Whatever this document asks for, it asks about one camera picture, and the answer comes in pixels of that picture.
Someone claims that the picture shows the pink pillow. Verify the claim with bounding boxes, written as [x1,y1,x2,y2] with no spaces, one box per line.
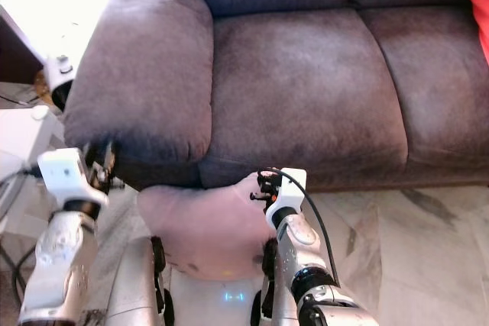
[138,173,283,281]

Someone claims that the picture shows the white and black blender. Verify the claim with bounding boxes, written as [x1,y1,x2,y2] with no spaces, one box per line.
[44,55,77,113]

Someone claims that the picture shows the silver robot left leg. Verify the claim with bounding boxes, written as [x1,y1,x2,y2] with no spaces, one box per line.
[103,236,173,326]

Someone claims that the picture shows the white robot waist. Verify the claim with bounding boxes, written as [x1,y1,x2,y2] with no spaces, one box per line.
[168,269,264,326]

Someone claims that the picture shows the dark wooden cabinet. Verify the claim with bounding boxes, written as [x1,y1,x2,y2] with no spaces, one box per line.
[0,5,47,86]

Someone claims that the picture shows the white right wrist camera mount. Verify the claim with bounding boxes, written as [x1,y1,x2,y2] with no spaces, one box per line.
[266,167,308,229]

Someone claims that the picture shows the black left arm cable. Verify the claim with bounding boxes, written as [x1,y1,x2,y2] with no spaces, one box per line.
[4,166,47,311]

